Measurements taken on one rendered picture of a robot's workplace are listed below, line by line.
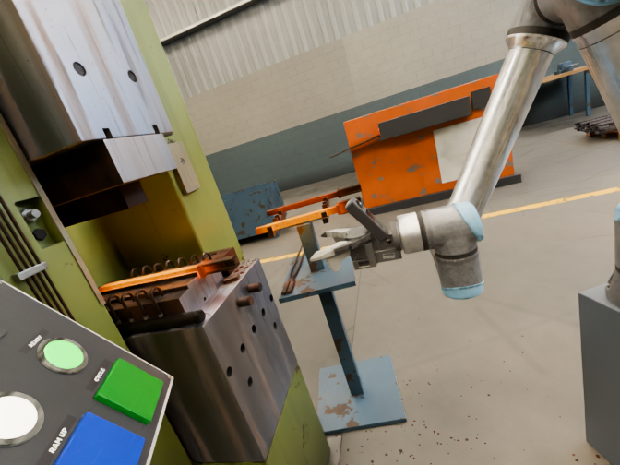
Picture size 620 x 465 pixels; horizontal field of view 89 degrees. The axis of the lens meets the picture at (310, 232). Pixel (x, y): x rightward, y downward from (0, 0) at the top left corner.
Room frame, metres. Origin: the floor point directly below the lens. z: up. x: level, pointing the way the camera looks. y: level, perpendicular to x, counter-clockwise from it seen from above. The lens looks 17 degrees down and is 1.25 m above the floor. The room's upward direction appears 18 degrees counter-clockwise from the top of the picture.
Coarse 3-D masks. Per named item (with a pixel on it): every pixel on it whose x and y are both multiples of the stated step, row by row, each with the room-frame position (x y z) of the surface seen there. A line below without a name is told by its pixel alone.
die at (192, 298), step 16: (192, 272) 0.82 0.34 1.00; (128, 288) 0.88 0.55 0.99; (144, 288) 0.85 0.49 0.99; (176, 288) 0.77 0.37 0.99; (192, 288) 0.77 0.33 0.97; (208, 288) 0.83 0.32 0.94; (112, 304) 0.83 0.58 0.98; (128, 304) 0.78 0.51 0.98; (144, 304) 0.75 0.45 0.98; (160, 304) 0.74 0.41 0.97; (176, 304) 0.72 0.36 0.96; (192, 304) 0.75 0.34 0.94; (128, 320) 0.77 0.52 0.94
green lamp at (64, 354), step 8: (48, 344) 0.36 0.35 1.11; (56, 344) 0.37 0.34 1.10; (64, 344) 0.38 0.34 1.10; (72, 344) 0.39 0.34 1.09; (48, 352) 0.35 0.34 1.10; (56, 352) 0.36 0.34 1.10; (64, 352) 0.36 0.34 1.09; (72, 352) 0.37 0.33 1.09; (80, 352) 0.38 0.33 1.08; (48, 360) 0.34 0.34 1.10; (56, 360) 0.35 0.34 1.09; (64, 360) 0.35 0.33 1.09; (72, 360) 0.36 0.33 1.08; (80, 360) 0.37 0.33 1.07
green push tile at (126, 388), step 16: (112, 368) 0.38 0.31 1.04; (128, 368) 0.40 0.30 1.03; (112, 384) 0.36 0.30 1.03; (128, 384) 0.37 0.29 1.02; (144, 384) 0.39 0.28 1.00; (160, 384) 0.40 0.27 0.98; (112, 400) 0.34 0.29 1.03; (128, 400) 0.35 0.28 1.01; (144, 400) 0.36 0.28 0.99; (144, 416) 0.34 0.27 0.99
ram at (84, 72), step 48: (0, 0) 0.68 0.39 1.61; (48, 0) 0.75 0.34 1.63; (96, 0) 0.87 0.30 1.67; (0, 48) 0.69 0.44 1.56; (48, 48) 0.70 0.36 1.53; (96, 48) 0.81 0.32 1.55; (0, 96) 0.71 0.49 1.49; (48, 96) 0.68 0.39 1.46; (96, 96) 0.75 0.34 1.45; (144, 96) 0.90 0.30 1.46; (48, 144) 0.69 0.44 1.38
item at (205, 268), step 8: (232, 256) 0.81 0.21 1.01; (200, 264) 0.83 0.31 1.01; (208, 264) 0.82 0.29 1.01; (216, 264) 0.81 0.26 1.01; (224, 264) 0.81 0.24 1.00; (232, 264) 0.81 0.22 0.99; (160, 272) 0.89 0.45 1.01; (168, 272) 0.87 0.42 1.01; (176, 272) 0.84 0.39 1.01; (184, 272) 0.84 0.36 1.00; (200, 272) 0.81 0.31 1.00; (208, 272) 0.82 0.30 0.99; (216, 272) 0.81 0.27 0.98; (120, 280) 0.94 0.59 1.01; (128, 280) 0.91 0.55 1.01; (136, 280) 0.89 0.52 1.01; (144, 280) 0.88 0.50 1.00; (104, 288) 0.92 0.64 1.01; (112, 288) 0.91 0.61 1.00
